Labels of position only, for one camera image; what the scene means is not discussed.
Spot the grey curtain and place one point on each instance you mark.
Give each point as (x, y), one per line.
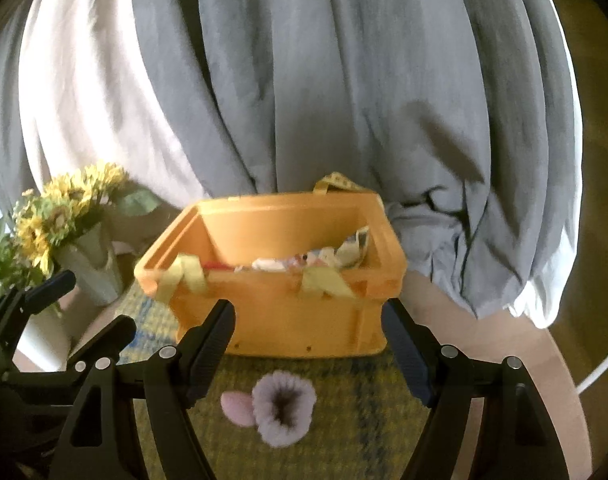
(3, 135)
(334, 85)

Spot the lavender fuzzy sock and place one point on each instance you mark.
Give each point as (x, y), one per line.
(294, 420)

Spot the crinkled blue white packet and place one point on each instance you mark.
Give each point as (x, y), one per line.
(354, 250)

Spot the white sheer curtain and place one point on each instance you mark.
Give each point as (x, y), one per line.
(559, 260)

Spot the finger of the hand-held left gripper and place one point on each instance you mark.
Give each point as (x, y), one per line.
(111, 337)
(28, 300)

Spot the yellow blue plaid cloth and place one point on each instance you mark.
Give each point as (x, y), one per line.
(334, 410)

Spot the white cloth piece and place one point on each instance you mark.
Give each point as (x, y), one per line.
(266, 264)

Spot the pale pink curtain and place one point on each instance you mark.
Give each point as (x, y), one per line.
(83, 85)

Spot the sunflower bouquet in grey wrap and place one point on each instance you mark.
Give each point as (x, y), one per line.
(68, 210)

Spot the pale soft egg toy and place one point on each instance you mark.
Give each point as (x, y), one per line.
(236, 407)

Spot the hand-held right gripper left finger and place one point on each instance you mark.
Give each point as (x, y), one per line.
(211, 355)

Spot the white frame strip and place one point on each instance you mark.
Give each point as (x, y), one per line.
(599, 367)

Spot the white pot with green plant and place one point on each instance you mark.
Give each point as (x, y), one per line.
(38, 337)

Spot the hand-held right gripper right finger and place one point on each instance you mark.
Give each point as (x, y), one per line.
(409, 355)

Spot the orange crate with yellow ribbons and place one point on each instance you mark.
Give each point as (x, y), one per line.
(294, 315)

